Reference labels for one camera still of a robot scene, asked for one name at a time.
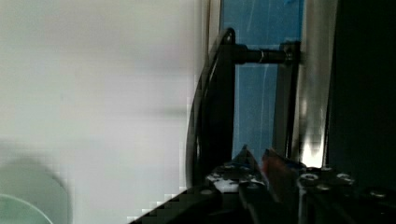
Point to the black toaster oven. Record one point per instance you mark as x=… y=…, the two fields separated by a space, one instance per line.
x=347 y=89

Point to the green mug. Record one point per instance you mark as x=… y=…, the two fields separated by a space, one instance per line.
x=33 y=194

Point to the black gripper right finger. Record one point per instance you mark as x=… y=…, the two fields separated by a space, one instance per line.
x=282 y=173

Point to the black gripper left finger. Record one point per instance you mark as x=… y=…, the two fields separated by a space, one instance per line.
x=243 y=168

